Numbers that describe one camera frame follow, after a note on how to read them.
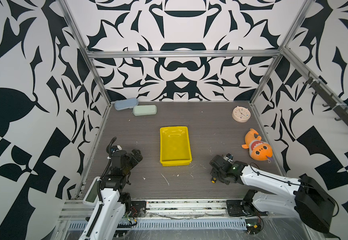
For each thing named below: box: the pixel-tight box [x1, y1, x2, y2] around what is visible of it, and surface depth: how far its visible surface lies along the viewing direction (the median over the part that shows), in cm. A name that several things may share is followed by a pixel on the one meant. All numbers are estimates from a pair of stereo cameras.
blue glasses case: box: [114, 98, 139, 111], surface depth 117 cm
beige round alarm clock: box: [232, 106, 251, 123], surface depth 111 cm
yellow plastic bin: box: [159, 126, 193, 167], surface depth 96 cm
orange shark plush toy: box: [241, 128, 273, 161], surface depth 90 cm
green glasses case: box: [132, 104, 158, 116], surface depth 114 cm
